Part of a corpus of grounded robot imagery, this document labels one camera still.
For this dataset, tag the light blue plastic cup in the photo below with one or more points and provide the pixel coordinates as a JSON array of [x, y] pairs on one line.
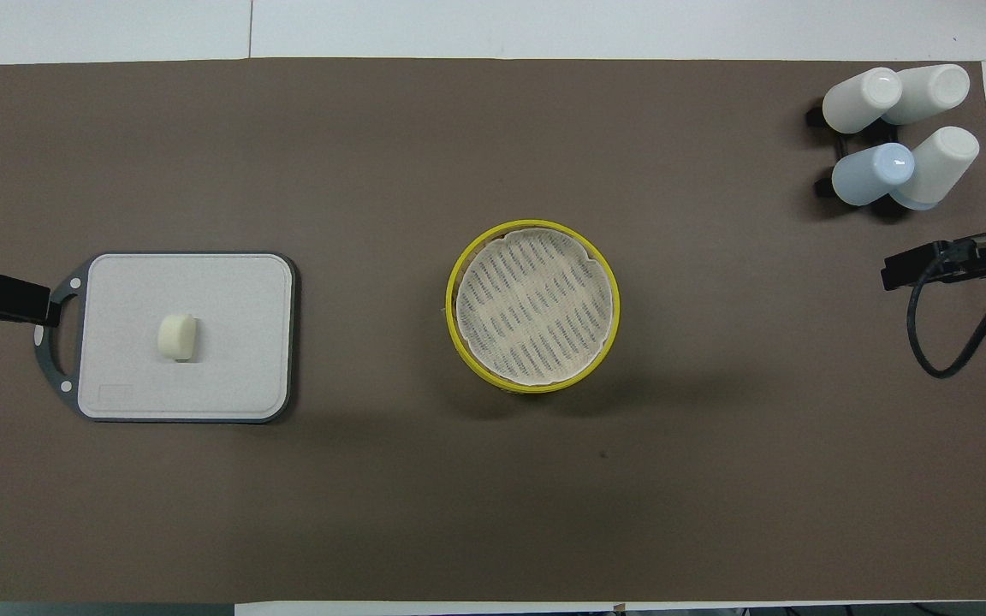
[[868, 175]]

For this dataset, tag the white perforated steamer liner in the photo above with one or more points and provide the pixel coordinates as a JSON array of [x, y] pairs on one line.
[[536, 304]]

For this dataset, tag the brown table mat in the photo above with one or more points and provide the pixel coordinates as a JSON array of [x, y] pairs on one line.
[[493, 513]]

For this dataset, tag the yellow rimmed bamboo steamer basket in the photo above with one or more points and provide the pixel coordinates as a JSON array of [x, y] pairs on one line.
[[527, 390]]

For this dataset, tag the black cup rack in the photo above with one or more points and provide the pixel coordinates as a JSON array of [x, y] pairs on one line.
[[823, 185]]

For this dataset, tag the white steamed bun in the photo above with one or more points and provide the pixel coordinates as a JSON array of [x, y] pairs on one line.
[[176, 338]]

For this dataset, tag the yellow rimmed steamer lid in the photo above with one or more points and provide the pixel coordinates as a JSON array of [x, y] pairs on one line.
[[459, 342]]

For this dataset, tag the white plastic cup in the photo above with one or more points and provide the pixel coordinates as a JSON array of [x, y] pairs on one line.
[[934, 90], [857, 104], [942, 162]]

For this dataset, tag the white cutting board grey rim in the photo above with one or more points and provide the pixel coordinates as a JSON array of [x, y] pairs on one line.
[[219, 342]]

